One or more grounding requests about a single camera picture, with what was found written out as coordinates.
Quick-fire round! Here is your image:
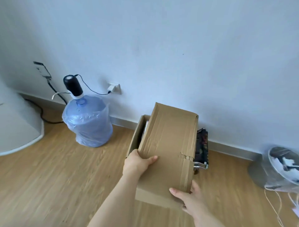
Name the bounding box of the person's left hand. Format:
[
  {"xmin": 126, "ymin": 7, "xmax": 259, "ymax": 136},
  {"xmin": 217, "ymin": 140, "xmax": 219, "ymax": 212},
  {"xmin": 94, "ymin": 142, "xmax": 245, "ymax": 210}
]
[{"xmin": 123, "ymin": 149, "xmax": 158, "ymax": 178}]

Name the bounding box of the person's right hand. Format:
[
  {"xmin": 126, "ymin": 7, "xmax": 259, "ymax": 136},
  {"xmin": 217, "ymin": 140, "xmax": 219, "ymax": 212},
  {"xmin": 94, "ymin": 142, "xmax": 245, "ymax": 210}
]
[{"xmin": 169, "ymin": 180, "xmax": 211, "ymax": 220}]

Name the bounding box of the brown cardboard box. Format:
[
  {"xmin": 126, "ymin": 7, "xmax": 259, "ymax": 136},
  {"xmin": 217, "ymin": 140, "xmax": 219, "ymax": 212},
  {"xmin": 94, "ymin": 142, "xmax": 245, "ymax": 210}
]
[{"xmin": 126, "ymin": 102, "xmax": 199, "ymax": 209}]

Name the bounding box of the person's right forearm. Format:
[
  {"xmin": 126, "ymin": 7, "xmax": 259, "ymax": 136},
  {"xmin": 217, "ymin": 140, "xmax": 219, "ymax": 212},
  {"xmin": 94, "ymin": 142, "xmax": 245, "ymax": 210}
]
[{"xmin": 196, "ymin": 210, "xmax": 226, "ymax": 227}]

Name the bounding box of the person's left forearm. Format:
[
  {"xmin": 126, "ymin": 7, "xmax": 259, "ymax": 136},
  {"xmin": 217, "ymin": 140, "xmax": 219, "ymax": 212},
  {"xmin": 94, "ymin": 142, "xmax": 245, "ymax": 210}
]
[{"xmin": 88, "ymin": 173, "xmax": 141, "ymax": 227}]

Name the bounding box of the dark patterned package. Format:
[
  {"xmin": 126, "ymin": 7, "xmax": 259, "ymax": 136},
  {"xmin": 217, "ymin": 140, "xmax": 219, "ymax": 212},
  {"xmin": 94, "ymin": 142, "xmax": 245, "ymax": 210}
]
[{"xmin": 193, "ymin": 128, "xmax": 209, "ymax": 175}]

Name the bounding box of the clear plastic jug wrap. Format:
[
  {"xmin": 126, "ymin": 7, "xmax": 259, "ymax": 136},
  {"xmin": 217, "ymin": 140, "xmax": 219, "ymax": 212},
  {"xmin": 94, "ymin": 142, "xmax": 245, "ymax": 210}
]
[{"xmin": 62, "ymin": 102, "xmax": 113, "ymax": 148}]

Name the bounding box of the blue water jug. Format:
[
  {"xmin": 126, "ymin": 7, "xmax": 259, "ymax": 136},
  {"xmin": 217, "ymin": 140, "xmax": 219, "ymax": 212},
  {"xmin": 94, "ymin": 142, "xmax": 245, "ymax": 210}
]
[{"xmin": 62, "ymin": 95, "xmax": 113, "ymax": 148}]

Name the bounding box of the grey bin with plastic liner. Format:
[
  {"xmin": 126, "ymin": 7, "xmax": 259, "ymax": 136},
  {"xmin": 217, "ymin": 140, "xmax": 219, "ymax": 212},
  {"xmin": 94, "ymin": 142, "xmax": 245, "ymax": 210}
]
[{"xmin": 248, "ymin": 146, "xmax": 299, "ymax": 193}]

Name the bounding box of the black electric water pump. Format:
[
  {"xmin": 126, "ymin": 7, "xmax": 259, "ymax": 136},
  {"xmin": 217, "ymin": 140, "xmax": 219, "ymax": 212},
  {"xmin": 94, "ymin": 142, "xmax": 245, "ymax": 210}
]
[{"xmin": 52, "ymin": 74, "xmax": 85, "ymax": 100}]

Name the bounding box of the white round-based furniture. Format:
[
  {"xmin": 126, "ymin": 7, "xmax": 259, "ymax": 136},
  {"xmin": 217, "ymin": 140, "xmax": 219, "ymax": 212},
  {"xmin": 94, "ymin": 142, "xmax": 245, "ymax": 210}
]
[{"xmin": 0, "ymin": 77, "xmax": 45, "ymax": 157}]

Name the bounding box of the thin black pump cable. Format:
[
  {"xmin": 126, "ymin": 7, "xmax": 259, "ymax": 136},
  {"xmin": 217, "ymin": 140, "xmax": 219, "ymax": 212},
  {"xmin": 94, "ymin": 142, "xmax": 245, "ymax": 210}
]
[{"xmin": 74, "ymin": 74, "xmax": 112, "ymax": 95}]

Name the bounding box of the white cable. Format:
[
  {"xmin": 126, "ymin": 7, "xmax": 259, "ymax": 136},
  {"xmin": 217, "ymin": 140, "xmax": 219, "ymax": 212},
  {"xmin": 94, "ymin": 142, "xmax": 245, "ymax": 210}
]
[{"xmin": 264, "ymin": 188, "xmax": 299, "ymax": 227}]

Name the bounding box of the thick black power cable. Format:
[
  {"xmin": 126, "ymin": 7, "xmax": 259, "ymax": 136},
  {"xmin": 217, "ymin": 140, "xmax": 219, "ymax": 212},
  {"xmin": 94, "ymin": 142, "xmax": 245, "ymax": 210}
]
[{"xmin": 24, "ymin": 77, "xmax": 68, "ymax": 124}]

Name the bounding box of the wall socket with dark plug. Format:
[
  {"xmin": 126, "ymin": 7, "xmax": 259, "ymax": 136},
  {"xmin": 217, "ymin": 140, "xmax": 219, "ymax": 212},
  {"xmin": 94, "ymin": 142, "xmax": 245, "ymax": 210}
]
[{"xmin": 33, "ymin": 61, "xmax": 52, "ymax": 79}]

